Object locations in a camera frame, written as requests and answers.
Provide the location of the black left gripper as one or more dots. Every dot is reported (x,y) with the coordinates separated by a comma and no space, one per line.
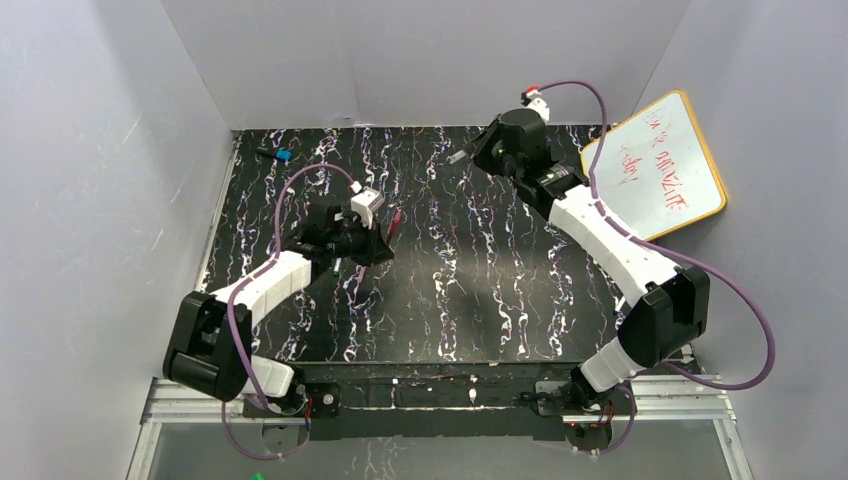
(374,240)

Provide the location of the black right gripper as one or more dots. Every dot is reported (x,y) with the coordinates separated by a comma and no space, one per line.
(482,151)

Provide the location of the light pink pen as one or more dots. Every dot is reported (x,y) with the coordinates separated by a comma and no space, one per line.
(361,275)

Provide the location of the clear pen cap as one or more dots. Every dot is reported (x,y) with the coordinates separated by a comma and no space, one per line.
(457,157)

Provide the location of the red translucent pen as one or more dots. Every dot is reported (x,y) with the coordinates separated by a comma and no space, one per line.
(394,224)

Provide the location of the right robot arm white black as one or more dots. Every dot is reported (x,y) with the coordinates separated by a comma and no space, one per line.
(668,303)

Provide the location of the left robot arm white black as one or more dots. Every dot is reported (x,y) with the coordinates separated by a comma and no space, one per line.
(210,346)

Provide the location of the blue black marker cap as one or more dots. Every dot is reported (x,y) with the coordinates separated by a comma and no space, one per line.
(277,154)

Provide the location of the yellow-framed whiteboard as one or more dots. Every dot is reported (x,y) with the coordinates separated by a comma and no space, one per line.
(656,172)

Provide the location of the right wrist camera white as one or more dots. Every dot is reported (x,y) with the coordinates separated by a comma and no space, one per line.
(532,99)

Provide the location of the metal base rail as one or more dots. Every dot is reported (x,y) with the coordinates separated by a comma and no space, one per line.
(360,400)

